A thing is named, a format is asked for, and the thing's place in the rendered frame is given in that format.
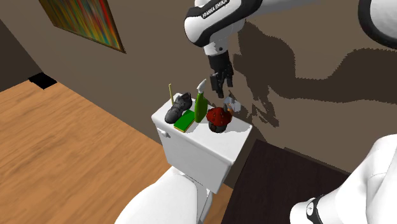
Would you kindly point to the colourful striped wall picture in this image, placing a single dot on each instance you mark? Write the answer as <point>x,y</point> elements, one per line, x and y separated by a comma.
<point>83,20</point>

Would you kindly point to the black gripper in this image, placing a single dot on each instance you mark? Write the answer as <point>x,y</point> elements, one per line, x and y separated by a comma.
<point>219,63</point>

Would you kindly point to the yellow-green thin stick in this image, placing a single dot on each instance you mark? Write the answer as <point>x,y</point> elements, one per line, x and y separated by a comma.
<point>171,94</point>

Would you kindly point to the green yellow sponge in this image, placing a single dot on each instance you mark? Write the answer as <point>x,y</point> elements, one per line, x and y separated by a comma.
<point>184,123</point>

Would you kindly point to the small white orange object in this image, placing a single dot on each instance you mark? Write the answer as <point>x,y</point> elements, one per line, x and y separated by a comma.
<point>235,106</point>

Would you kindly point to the green spray bottle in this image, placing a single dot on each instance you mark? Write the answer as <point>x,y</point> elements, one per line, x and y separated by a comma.
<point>201,107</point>

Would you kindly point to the white toilet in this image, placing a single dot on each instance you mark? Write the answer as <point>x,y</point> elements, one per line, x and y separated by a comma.
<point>198,149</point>

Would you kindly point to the dark robot stand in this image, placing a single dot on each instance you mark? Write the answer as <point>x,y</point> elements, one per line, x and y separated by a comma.
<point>279,186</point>

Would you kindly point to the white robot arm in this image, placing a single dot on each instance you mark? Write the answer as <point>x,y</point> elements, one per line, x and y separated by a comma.
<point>198,28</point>

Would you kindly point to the black shoe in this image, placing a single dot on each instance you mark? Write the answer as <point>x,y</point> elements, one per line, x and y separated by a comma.
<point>177,109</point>

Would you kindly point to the red mushroom figure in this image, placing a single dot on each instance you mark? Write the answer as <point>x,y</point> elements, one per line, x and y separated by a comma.
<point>219,117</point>

